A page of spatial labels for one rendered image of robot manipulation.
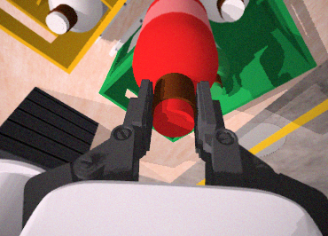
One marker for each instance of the green crate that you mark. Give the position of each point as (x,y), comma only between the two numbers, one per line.
(265,46)

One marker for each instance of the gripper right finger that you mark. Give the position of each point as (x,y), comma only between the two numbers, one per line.
(229,164)

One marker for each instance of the red bottle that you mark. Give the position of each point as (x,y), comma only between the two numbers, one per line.
(176,50)

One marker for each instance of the white bottle with brown label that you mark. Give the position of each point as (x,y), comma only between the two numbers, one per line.
(78,16)

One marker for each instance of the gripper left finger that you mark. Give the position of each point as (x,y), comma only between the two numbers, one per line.
(113,160)

